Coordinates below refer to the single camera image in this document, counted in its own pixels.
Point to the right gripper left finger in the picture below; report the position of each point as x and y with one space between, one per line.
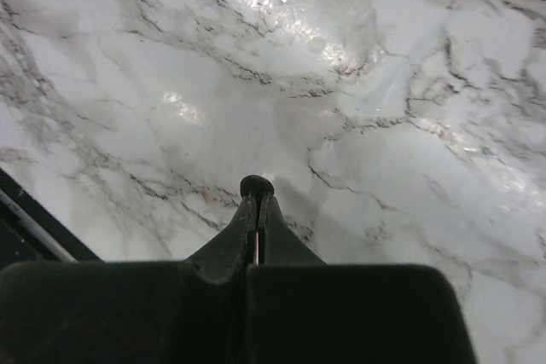
188 311

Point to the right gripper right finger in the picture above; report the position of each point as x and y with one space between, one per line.
301 310

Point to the black earbud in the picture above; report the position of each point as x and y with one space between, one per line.
256 186

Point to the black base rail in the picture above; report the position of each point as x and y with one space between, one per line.
30 233

